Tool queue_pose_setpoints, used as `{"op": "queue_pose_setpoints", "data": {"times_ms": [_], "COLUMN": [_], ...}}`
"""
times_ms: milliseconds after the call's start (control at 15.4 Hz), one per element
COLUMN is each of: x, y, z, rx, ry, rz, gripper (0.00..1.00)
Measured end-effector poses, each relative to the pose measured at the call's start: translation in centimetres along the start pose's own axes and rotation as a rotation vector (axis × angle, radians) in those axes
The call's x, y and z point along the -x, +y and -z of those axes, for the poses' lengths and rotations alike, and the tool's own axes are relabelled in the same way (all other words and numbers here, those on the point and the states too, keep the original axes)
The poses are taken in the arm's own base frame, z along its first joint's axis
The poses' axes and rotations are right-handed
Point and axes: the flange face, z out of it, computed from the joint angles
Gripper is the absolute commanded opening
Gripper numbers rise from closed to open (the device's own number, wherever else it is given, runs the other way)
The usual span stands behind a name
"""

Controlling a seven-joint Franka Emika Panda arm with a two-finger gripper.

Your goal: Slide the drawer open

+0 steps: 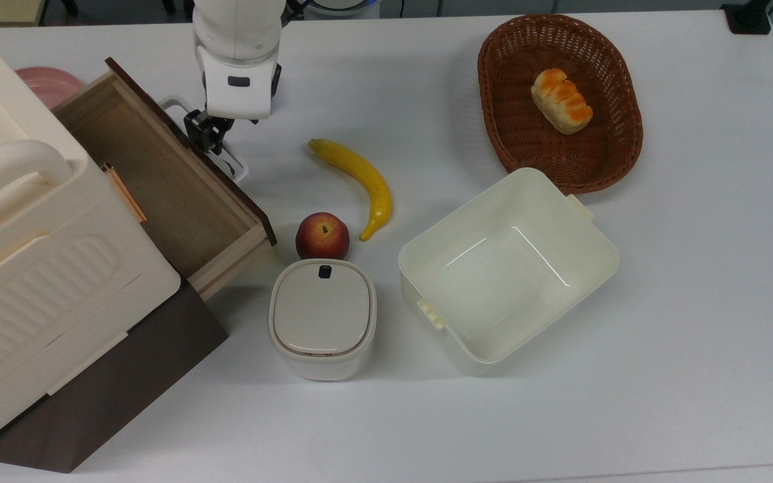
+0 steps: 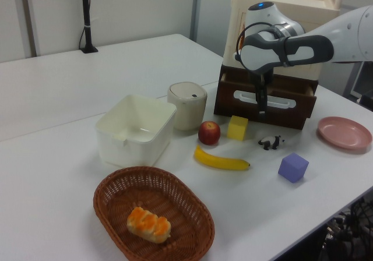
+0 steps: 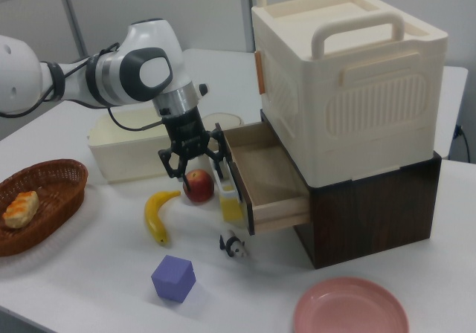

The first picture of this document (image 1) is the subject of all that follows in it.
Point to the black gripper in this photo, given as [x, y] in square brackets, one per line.
[207, 133]

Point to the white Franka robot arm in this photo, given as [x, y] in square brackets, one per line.
[239, 33]

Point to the dark brown drawer cabinet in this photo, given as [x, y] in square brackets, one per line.
[125, 389]

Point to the red apple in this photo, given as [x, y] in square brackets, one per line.
[323, 236]

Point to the yellow banana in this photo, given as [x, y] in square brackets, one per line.
[366, 178]

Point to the small beige lidded trash can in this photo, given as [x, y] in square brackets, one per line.
[323, 315]

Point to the pink plastic plate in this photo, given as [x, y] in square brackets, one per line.
[51, 87]

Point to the white round object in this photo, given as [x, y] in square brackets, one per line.
[343, 8]

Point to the cream plastic storage box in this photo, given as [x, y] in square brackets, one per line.
[37, 302]

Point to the brown wicker basket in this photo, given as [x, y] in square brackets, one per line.
[527, 147]

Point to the white square plastic bin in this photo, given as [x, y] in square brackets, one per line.
[507, 282]

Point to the orange glazed bread loaf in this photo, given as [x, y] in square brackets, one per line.
[561, 100]

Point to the black pole with clamp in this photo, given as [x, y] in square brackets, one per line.
[749, 17]

